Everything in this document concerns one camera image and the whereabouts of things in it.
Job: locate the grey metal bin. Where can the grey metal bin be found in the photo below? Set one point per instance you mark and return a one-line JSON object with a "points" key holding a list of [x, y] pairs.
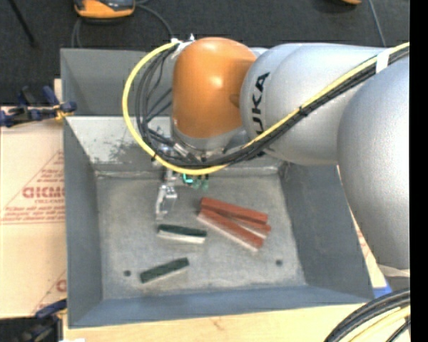
{"points": [[128, 198]]}

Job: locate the dark green flat block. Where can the dark green flat block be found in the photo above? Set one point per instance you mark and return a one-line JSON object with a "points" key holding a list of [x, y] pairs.
{"points": [[164, 270], [182, 232]]}

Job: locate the red-brown flat block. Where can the red-brown flat block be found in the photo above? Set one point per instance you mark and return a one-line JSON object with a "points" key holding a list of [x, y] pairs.
{"points": [[232, 231], [260, 228], [233, 209]]}

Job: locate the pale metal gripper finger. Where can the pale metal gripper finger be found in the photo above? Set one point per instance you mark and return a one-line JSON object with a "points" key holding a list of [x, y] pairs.
{"points": [[160, 202], [171, 198]]}

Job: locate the brown cardboard board, red print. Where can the brown cardboard board, red print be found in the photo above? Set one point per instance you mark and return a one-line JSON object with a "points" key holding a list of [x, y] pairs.
{"points": [[28, 226]]}

